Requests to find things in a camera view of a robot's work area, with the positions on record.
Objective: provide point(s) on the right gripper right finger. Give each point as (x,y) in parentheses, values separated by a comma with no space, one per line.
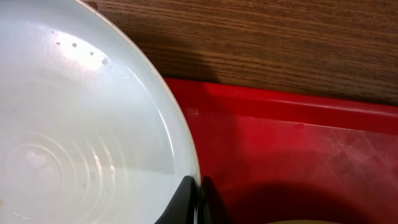
(211,209)

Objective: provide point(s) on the light blue plate top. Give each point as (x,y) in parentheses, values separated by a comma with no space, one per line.
(90,131)

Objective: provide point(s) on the red plastic tray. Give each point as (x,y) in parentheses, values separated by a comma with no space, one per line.
(277,156)

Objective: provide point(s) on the white plate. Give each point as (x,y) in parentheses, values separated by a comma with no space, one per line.
(303,222)

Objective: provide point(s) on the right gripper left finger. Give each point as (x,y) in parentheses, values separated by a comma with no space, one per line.
(181,208)

